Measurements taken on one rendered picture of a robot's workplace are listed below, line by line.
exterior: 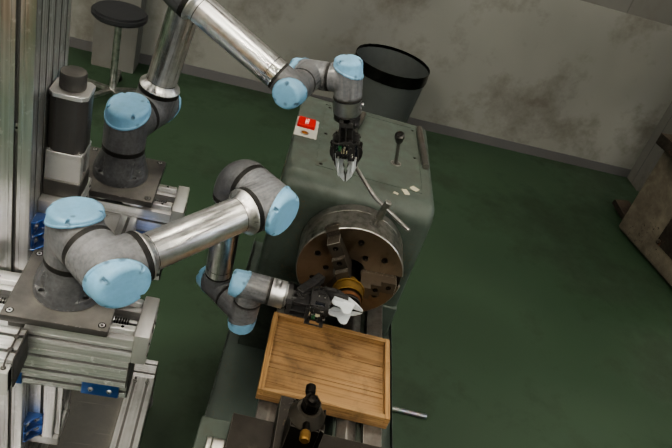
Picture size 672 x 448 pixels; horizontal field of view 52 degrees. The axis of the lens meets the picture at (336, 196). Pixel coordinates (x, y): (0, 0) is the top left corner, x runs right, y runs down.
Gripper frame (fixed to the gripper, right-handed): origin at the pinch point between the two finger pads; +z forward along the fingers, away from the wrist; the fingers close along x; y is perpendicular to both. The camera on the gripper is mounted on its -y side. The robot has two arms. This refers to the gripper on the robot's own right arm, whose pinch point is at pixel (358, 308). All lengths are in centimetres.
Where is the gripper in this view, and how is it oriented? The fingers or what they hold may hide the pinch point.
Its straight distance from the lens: 189.1
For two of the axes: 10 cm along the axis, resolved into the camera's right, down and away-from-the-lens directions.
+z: 9.6, 2.6, 0.8
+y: -0.8, 5.3, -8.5
